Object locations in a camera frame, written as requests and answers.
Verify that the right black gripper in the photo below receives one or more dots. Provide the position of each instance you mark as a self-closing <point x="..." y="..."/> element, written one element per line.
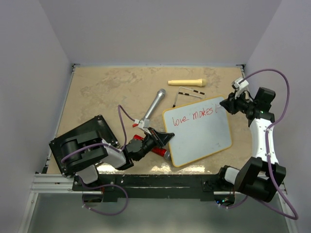
<point x="230" y="104"/>

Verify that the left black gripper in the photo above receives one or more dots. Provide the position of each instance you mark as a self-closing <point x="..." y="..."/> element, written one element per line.
<point x="164" y="137"/>

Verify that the yellow framed whiteboard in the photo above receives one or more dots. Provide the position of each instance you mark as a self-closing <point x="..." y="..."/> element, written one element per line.
<point x="200" y="129"/>

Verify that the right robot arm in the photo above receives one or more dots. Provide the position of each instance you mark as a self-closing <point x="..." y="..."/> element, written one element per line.
<point x="262" y="174"/>

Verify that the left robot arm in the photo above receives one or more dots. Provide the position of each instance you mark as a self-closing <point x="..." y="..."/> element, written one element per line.
<point x="120" y="159"/>

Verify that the red toy microphone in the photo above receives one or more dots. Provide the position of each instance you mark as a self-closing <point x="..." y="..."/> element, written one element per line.
<point x="159" y="151"/>

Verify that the cream toy microphone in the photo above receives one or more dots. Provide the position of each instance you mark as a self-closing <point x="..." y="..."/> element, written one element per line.
<point x="198" y="82"/>

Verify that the silver toy microphone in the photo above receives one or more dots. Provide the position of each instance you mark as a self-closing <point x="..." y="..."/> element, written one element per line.
<point x="158" y="98"/>

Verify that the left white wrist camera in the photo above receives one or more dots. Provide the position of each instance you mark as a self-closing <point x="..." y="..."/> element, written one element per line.
<point x="142" y="123"/>

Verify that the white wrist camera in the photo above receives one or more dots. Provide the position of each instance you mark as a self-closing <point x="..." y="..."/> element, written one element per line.
<point x="240" y="85"/>
<point x="142" y="123"/>

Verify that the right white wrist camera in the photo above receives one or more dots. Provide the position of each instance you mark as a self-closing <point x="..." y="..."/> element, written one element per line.
<point x="240" y="85"/>

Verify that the wire whiteboard stand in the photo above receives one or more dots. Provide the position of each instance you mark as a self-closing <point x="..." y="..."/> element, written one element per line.
<point x="191" y="93"/>

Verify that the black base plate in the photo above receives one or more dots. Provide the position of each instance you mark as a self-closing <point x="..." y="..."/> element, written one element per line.
<point x="201" y="187"/>

